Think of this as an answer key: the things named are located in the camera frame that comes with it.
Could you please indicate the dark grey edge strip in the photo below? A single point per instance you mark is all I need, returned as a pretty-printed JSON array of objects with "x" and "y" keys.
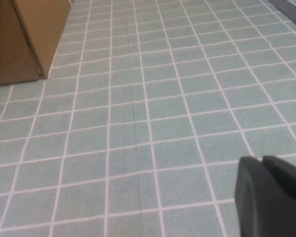
[{"x": 292, "y": 11}]

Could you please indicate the brown cardboard drawer with window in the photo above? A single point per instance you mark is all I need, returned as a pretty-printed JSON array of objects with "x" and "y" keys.
[{"x": 12, "y": 56}]

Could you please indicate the green white checked tablecloth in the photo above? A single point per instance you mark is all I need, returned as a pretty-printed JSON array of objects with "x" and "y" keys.
[{"x": 148, "y": 123}]

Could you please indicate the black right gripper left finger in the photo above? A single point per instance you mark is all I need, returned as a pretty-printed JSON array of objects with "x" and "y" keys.
[{"x": 261, "y": 202}]

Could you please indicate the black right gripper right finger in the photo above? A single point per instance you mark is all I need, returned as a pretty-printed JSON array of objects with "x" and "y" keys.
[{"x": 288, "y": 175}]

